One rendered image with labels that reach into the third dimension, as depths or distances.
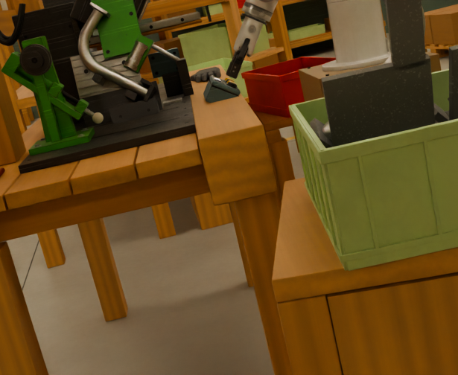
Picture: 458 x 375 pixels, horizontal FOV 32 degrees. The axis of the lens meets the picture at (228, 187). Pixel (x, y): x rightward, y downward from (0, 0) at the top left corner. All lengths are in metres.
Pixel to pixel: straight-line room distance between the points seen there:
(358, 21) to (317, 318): 0.88
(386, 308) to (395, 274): 0.05
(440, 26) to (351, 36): 6.44
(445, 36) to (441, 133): 7.18
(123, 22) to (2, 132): 0.47
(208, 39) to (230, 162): 3.46
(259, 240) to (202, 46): 3.50
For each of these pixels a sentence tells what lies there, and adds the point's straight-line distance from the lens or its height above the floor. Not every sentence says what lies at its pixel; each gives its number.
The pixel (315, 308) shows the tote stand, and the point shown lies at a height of 0.74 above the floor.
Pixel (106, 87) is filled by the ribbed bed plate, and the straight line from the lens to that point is 2.24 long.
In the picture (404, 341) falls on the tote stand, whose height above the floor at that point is 0.67.
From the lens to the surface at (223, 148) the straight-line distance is 1.64.
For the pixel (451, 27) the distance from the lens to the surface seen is 8.10.
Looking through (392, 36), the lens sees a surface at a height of 1.07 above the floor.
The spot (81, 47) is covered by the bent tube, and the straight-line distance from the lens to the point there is 2.21.
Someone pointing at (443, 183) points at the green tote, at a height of 0.88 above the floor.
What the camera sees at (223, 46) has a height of 0.83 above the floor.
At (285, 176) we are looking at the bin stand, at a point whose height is 0.64.
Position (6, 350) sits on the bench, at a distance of 1.82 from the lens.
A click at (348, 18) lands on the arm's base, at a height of 1.06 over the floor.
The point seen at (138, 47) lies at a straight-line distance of 2.19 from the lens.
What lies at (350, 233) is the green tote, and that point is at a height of 0.84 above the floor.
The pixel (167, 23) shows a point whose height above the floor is 1.12.
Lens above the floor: 1.19
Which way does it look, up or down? 14 degrees down
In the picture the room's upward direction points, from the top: 13 degrees counter-clockwise
